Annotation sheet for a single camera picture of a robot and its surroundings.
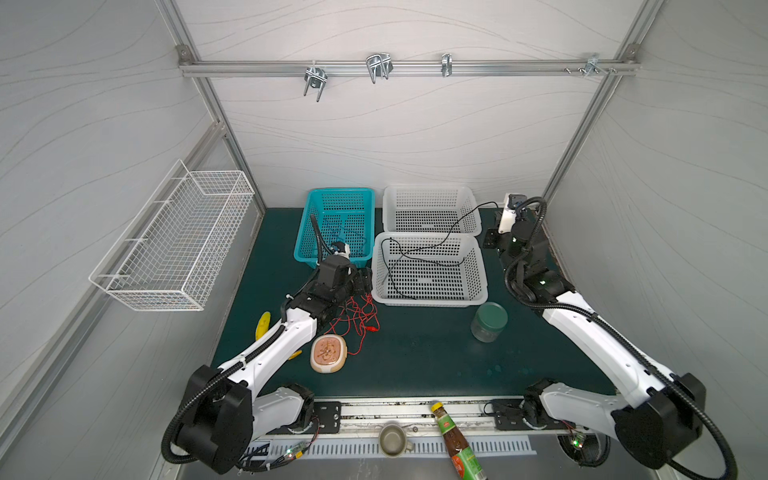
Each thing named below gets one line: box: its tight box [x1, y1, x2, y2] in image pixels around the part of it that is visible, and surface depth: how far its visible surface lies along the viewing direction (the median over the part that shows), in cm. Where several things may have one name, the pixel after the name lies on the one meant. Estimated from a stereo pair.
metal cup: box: [379, 423, 414, 458], surface depth 71 cm
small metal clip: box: [441, 53, 453, 77], surface depth 80 cm
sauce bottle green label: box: [430, 402, 488, 480], surface depth 67 cm
